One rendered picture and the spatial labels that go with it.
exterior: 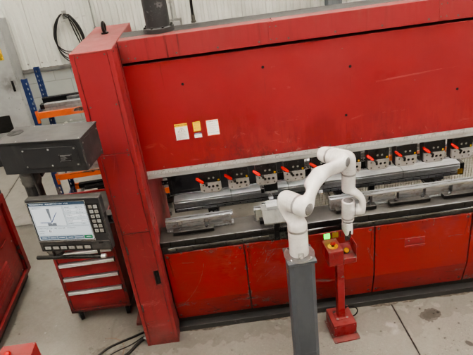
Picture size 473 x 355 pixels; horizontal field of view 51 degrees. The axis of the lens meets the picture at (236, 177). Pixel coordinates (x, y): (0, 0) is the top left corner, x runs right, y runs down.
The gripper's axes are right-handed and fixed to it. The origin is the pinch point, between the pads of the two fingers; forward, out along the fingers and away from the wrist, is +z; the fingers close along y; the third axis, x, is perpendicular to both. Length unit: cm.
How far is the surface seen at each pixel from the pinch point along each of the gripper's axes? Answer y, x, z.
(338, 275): 2.4, -7.1, 31.2
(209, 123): -45, -80, -81
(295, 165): -37, -25, -42
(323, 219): -22.9, -9.6, -1.0
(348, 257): 5.0, -1.1, 13.6
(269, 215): -23, -49, -14
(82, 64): -36, -148, -136
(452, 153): -26, 86, -36
